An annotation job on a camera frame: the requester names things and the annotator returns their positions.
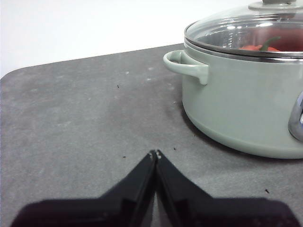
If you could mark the pale green electric cooking pot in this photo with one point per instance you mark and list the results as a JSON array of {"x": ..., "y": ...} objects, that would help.
[{"x": 236, "y": 106}]

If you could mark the glass lid with green knob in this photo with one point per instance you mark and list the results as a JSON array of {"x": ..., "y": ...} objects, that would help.
[{"x": 213, "y": 30}]

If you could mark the orange pumpkin with green stem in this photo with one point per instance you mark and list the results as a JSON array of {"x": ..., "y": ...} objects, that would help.
[{"x": 251, "y": 47}]

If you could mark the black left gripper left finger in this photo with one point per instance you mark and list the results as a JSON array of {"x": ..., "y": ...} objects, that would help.
[{"x": 106, "y": 210}]

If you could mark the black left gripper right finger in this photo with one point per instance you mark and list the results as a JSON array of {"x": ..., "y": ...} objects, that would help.
[{"x": 201, "y": 210}]

